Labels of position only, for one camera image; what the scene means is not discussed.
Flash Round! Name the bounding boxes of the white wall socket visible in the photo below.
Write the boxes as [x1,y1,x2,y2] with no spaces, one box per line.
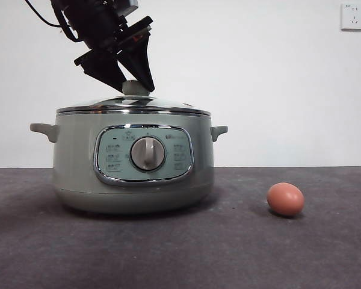
[340,2,361,31]

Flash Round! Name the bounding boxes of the brown egg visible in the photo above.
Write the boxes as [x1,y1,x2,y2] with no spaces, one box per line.
[266,182,305,218]

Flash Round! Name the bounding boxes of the pale green electric cooking pot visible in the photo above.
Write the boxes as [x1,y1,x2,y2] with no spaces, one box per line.
[29,111,229,215]

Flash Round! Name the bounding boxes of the glass lid with green knob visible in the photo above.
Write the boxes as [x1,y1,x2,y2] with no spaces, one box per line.
[55,79,212,117]

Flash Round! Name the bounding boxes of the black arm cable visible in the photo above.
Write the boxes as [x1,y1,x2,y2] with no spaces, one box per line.
[24,0,81,43]

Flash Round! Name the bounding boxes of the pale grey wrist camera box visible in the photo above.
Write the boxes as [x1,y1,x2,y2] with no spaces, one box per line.
[120,0,138,14]

